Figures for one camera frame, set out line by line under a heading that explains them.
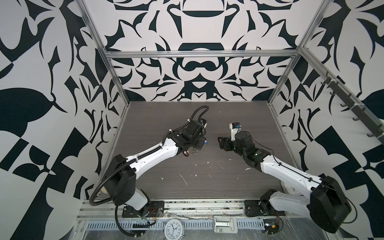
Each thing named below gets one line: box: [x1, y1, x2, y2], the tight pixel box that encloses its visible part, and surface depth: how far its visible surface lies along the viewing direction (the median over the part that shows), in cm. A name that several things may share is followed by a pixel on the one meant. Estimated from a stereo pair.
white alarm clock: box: [162, 219, 185, 240], surface depth 67 cm
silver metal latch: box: [213, 215, 238, 234], surface depth 70 cm
